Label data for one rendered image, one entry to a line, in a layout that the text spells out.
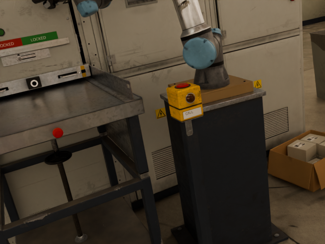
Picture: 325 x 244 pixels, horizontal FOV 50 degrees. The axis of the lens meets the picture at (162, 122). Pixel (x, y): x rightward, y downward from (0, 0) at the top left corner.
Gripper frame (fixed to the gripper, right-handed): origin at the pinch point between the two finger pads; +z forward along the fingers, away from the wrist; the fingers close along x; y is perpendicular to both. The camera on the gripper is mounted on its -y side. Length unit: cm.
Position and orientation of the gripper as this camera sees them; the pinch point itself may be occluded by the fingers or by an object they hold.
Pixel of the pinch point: (43, 5)
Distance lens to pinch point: 173.9
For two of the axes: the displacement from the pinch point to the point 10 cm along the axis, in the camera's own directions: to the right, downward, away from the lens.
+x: -3.2, -9.4, -1.2
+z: -5.7, 0.9, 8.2
